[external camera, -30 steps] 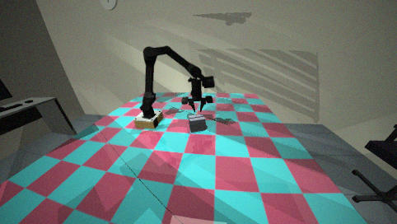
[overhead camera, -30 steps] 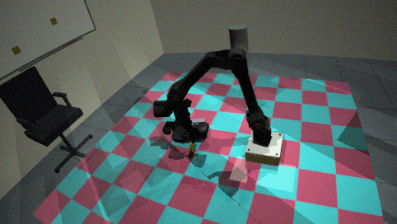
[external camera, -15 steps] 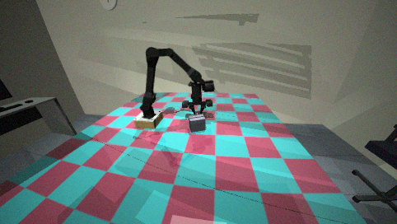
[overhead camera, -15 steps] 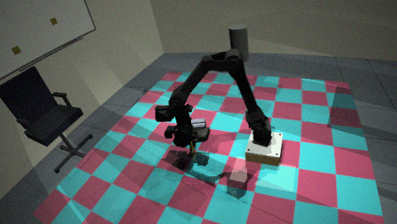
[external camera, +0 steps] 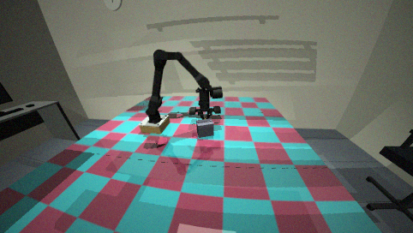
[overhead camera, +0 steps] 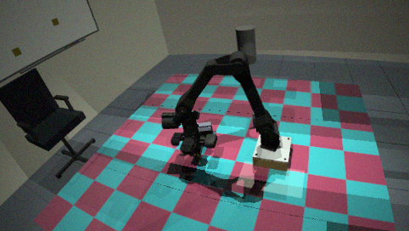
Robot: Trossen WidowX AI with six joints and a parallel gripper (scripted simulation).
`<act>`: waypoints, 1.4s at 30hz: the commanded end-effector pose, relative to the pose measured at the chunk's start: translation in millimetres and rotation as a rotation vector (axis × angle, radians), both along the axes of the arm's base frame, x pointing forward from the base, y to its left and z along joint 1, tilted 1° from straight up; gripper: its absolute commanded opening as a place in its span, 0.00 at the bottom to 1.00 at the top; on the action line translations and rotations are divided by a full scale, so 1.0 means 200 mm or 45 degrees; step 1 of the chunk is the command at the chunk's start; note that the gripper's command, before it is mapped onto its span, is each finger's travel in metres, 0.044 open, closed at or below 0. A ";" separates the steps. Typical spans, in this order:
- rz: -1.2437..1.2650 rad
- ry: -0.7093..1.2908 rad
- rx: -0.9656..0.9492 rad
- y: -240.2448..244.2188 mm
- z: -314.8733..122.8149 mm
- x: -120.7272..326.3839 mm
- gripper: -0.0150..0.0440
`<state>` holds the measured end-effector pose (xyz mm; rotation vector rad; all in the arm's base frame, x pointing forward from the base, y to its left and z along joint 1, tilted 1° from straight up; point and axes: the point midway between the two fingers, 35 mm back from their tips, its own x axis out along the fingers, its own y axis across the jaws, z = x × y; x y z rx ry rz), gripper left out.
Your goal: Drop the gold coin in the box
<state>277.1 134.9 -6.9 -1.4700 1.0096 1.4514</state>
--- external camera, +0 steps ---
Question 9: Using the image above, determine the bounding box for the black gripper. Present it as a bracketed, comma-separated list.
[189, 100, 221, 120]

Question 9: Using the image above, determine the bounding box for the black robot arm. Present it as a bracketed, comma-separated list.
[146, 50, 223, 124]

